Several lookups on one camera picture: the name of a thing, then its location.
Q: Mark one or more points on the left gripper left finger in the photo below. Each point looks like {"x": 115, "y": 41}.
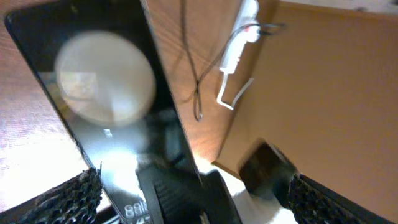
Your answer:
{"x": 74, "y": 201}

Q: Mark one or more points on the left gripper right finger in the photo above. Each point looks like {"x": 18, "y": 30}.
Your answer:
{"x": 311, "y": 202}

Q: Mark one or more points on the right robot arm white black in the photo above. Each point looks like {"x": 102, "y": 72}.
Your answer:
{"x": 224, "y": 202}

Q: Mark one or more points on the white charger adapter plug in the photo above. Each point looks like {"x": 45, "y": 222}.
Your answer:
{"x": 251, "y": 33}

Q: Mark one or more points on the brown cardboard panel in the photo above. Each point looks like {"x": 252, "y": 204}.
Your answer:
{"x": 325, "y": 93}

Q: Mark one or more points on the white power strip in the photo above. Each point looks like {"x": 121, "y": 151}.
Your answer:
{"x": 246, "y": 15}

